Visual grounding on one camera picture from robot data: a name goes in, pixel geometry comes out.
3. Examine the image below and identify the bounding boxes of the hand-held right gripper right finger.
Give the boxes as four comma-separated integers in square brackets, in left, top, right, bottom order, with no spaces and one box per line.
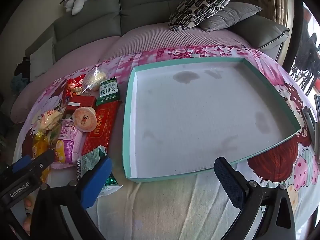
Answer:
[214,157,297,240]

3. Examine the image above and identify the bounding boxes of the long red snack packet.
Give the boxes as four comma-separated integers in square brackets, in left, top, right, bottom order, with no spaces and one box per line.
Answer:
[81,101,123,157]

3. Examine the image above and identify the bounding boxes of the pink printed blanket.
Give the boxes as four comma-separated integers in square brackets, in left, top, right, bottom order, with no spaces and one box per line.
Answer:
[12,44,315,240]

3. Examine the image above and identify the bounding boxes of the dark clothes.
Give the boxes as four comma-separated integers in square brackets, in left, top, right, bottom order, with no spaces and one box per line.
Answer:
[14,57,32,78]

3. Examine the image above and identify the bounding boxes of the bun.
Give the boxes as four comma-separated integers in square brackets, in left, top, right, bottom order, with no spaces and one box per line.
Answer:
[81,65,108,93]

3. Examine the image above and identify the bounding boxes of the person's left hand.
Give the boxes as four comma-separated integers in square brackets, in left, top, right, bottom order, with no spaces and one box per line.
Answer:
[22,196,34,233]

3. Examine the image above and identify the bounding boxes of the cream bread packet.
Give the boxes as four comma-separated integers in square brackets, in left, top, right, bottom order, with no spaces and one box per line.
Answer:
[37,109,63,132]

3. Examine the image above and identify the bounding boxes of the yellow snack packet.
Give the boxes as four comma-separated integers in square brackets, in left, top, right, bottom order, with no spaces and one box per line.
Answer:
[32,132,57,183]

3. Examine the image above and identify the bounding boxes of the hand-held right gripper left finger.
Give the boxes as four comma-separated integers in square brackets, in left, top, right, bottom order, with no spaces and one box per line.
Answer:
[29,156,113,240]

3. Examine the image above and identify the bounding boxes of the grey sofa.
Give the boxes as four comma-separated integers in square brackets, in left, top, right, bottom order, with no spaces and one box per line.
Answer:
[10,0,292,124]

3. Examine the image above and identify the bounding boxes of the beige curtain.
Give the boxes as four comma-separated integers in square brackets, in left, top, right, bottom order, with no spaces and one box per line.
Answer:
[271,0,295,28]

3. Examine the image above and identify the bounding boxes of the black white patterned pillow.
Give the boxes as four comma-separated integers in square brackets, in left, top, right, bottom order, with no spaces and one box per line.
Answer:
[168,0,234,31]

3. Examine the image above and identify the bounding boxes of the red box with white stripe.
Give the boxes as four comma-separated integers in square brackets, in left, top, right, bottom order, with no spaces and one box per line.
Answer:
[65,95,97,115]

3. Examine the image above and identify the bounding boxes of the grey pillow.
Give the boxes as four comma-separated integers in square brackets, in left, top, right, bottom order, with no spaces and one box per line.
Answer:
[199,2,263,32]

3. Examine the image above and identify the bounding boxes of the teal cloth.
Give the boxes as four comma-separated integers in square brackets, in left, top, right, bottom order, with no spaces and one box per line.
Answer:
[11,75,30,90]

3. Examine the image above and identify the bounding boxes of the green white snack packet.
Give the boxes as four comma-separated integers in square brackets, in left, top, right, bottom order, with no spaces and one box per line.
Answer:
[96,77,121,107]

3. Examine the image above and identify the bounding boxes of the black metal rack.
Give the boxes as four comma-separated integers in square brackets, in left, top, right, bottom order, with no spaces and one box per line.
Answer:
[290,30,320,95]

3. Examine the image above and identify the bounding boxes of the teal cardboard box lid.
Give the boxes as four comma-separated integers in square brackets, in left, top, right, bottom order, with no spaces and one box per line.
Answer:
[122,57,301,183]

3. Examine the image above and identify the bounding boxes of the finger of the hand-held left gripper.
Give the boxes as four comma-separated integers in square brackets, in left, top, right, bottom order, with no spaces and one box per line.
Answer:
[11,155,32,173]
[29,149,55,178]

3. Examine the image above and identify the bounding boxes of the pale green crinkled packet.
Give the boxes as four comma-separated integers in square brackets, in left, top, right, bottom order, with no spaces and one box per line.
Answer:
[76,146,108,182]

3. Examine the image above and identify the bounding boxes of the orange jelly cup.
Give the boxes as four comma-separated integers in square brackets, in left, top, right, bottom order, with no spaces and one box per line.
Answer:
[72,107,98,134]

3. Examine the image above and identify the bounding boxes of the pink sofa cover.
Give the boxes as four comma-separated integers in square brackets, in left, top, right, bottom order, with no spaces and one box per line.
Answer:
[11,22,252,124]

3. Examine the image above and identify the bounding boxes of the purple snack packet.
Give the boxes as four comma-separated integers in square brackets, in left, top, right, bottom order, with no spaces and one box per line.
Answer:
[54,119,83,165]

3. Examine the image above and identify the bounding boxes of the pale white pillow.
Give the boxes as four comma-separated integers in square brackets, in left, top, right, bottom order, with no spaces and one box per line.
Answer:
[29,37,56,82]

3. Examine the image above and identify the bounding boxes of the dark green foil packet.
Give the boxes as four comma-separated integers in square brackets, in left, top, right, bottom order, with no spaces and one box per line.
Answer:
[97,172,123,198]

